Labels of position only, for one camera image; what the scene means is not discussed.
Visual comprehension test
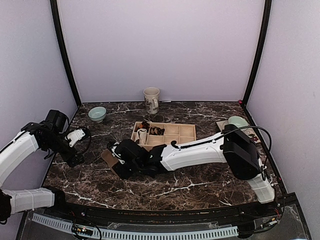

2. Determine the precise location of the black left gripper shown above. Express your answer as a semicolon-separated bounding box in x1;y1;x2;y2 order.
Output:
44;132;84;168

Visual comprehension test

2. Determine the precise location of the beige ribbed sock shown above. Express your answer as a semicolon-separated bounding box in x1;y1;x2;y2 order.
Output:
100;149;119;176

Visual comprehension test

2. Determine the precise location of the brown yellow argyle sock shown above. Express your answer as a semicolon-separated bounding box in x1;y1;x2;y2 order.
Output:
149;126;165;136

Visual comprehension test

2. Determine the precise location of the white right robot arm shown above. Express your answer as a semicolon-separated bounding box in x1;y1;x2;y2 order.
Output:
101;124;275;217

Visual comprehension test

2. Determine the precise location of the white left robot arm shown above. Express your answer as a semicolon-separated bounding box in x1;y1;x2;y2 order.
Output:
0;109;92;224

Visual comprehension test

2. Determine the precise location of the rolled white ribbed sock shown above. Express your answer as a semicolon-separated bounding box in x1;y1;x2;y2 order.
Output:
135;128;148;145

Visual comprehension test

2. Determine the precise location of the rolled red argyle sock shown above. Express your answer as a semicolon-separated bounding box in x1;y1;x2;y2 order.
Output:
139;121;150;129

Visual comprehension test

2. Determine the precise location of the wooden compartment tray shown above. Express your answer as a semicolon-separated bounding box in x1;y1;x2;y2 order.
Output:
131;121;197;150

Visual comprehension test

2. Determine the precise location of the teal striped ceramic bowl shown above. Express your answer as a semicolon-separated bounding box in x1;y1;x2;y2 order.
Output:
88;106;107;123

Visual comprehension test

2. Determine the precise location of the coral pattern ceramic mug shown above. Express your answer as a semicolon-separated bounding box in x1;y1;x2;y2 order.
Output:
143;87;160;115

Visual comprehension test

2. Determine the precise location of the green circuit board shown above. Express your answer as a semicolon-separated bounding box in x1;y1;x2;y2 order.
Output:
71;224;93;237

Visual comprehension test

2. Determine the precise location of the pale green bowl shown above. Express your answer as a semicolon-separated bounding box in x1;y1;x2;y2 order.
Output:
228;116;249;128

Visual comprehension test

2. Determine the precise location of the floral square plate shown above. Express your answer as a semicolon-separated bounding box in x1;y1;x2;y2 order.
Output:
215;120;262;146

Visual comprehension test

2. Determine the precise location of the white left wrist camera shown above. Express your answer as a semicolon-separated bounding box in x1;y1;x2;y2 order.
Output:
65;128;86;148

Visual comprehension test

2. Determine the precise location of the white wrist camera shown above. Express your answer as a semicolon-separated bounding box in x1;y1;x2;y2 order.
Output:
107;141;125;165
65;128;86;148

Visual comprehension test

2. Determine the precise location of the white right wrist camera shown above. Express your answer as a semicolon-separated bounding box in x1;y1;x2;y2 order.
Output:
107;141;125;165

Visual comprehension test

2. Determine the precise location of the black front table rail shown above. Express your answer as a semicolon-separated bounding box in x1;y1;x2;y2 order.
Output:
40;193;298;226

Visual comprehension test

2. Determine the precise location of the white slotted cable duct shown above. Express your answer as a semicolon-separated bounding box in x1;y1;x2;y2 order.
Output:
31;213;239;240

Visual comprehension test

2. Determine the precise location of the black left corner post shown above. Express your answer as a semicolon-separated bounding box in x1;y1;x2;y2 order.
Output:
49;0;82;107

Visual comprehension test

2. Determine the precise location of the black corner post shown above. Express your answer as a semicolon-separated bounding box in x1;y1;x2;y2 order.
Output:
241;0;273;108
49;0;82;107

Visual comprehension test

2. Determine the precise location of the black right corner post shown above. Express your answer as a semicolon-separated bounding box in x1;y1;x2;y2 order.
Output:
241;0;273;108

